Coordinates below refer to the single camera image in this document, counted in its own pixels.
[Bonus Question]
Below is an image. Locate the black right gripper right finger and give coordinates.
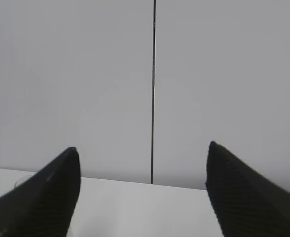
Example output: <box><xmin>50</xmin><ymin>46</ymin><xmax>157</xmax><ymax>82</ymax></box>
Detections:
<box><xmin>206</xmin><ymin>141</ymin><xmax>290</xmax><ymax>237</ymax></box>

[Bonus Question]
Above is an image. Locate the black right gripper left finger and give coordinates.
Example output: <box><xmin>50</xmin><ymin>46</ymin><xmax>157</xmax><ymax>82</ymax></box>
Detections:
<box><xmin>0</xmin><ymin>147</ymin><xmax>81</xmax><ymax>237</ymax></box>

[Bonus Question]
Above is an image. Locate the clear water bottle red label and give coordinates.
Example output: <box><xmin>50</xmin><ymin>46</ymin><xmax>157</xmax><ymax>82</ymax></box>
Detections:
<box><xmin>14</xmin><ymin>173</ymin><xmax>34</xmax><ymax>188</ymax></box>

